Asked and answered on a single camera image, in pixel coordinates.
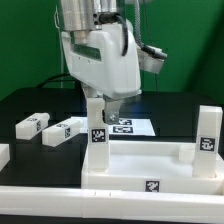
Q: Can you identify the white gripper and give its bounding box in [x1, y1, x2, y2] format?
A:
[62, 24, 141, 125]

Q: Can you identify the white desk tabletop tray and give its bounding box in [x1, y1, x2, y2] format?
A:
[81, 140, 224, 195]

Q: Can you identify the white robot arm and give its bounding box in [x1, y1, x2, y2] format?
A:
[56, 0, 141, 124]

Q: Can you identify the white sheet with markers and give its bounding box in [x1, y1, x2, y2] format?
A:
[71, 116, 157, 137]

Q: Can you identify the white left side block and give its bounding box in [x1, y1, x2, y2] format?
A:
[0, 144, 10, 171]

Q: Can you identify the black cable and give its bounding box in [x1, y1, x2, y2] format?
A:
[35, 71, 76, 89]

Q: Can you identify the grey corrugated cable hose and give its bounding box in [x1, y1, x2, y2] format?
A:
[133, 0, 168, 61]

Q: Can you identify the white front rail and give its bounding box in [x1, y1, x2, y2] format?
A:
[0, 186, 224, 224]

